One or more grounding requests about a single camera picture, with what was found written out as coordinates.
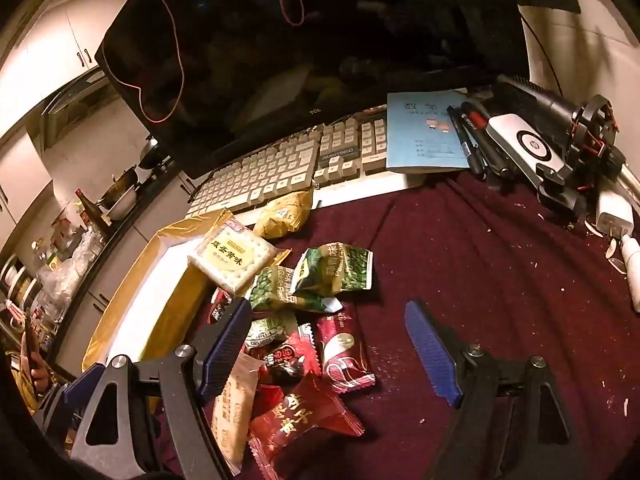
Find green pea packet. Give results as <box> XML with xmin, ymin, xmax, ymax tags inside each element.
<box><xmin>290</xmin><ymin>244</ymin><xmax>374</xmax><ymax>297</ymax></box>
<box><xmin>243</xmin><ymin>310</ymin><xmax>300</xmax><ymax>351</ymax></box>
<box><xmin>247</xmin><ymin>265</ymin><xmax>344</xmax><ymax>314</ymax></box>

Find black red marker pen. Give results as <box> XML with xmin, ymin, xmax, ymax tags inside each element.
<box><xmin>460</xmin><ymin>101</ymin><xmax>501</xmax><ymax>181</ymax></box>

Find large red pastry packet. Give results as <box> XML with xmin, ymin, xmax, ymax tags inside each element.
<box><xmin>247</xmin><ymin>374</ymin><xmax>366</xmax><ymax>472</ymax></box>

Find steel wok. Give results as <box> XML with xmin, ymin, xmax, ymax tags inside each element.
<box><xmin>136</xmin><ymin>135</ymin><xmax>165</xmax><ymax>171</ymax></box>

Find cluttered kitchen shelf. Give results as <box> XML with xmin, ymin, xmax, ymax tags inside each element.
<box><xmin>0</xmin><ymin>210</ymin><xmax>106</xmax><ymax>356</ymax></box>

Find small white bottle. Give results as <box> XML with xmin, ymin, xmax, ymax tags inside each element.
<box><xmin>620</xmin><ymin>235</ymin><xmax>640</xmax><ymax>313</ymax></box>

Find black camera gimbal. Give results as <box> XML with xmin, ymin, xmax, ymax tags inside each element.
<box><xmin>492</xmin><ymin>74</ymin><xmax>628</xmax><ymax>218</ymax></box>

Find dark red candy packet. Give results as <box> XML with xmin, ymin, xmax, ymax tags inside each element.
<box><xmin>315</xmin><ymin>309</ymin><xmax>377</xmax><ymax>394</ymax></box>

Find maroon table cloth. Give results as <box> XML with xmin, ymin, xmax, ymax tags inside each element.
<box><xmin>150</xmin><ymin>160</ymin><xmax>640</xmax><ymax>480</ymax></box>

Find black computer monitor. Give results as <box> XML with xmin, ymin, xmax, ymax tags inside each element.
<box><xmin>95</xmin><ymin>0</ymin><xmax>532</xmax><ymax>181</ymax></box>

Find yellow snack packet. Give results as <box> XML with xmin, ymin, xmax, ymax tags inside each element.
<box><xmin>252</xmin><ymin>190</ymin><xmax>314</xmax><ymax>239</ymax></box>

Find steel bowl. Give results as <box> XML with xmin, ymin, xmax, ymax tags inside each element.
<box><xmin>106</xmin><ymin>189</ymin><xmax>140</xmax><ymax>222</ymax></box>

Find clear cracker packet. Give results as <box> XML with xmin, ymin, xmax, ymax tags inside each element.
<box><xmin>187</xmin><ymin>220</ymin><xmax>278</xmax><ymax>293</ymax></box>

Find white charger adapter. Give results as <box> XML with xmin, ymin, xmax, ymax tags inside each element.
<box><xmin>595</xmin><ymin>189</ymin><xmax>636</xmax><ymax>238</ymax></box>

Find dark sauce bottle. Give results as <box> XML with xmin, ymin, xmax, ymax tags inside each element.
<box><xmin>74</xmin><ymin>188</ymin><xmax>111</xmax><ymax>235</ymax></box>

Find white wall cabinet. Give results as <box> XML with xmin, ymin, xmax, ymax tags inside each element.
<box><xmin>0</xmin><ymin>0</ymin><xmax>108</xmax><ymax>111</ymax></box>

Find orange thin cable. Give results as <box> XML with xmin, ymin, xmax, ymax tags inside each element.
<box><xmin>107</xmin><ymin>0</ymin><xmax>307</xmax><ymax>123</ymax></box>

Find white power bank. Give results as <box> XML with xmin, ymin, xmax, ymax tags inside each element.
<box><xmin>484</xmin><ymin>114</ymin><xmax>558</xmax><ymax>186</ymax></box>

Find white kitchen base cabinet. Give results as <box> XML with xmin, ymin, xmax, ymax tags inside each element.
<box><xmin>55</xmin><ymin>160</ymin><xmax>201</xmax><ymax>376</ymax></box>

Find person's left hand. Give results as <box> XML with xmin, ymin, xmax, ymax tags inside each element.
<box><xmin>17</xmin><ymin>347</ymin><xmax>53</xmax><ymax>401</ymax></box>

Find beige computer keyboard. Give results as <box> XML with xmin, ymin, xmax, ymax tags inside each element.
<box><xmin>185</xmin><ymin>104</ymin><xmax>401</xmax><ymax>221</ymax></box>

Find steel range hood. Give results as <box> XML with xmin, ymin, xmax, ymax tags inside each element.
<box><xmin>40</xmin><ymin>72</ymin><xmax>116</xmax><ymax>150</ymax></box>

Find yellow cardboard box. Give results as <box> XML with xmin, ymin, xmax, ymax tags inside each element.
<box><xmin>82</xmin><ymin>209</ymin><xmax>247</xmax><ymax>376</ymax></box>

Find beige biscuit packet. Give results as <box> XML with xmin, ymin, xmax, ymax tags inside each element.
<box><xmin>210</xmin><ymin>351</ymin><xmax>262</xmax><ymax>477</ymax></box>

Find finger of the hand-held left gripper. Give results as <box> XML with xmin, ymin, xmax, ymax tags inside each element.
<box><xmin>35</xmin><ymin>364</ymin><xmax>108</xmax><ymax>441</ymax></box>

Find blue paper booklet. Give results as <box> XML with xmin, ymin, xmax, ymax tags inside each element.
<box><xmin>385</xmin><ymin>90</ymin><xmax>473</xmax><ymax>176</ymax></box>

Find red black candy packet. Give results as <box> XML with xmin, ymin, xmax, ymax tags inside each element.
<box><xmin>207</xmin><ymin>287</ymin><xmax>237</xmax><ymax>324</ymax></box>
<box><xmin>259</xmin><ymin>325</ymin><xmax>322</xmax><ymax>386</ymax></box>

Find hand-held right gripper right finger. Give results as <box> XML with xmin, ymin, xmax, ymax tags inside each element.
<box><xmin>404</xmin><ymin>300</ymin><xmax>581</xmax><ymax>480</ymax></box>

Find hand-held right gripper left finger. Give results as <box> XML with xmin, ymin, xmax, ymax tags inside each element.
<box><xmin>70</xmin><ymin>297</ymin><xmax>253</xmax><ymax>480</ymax></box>

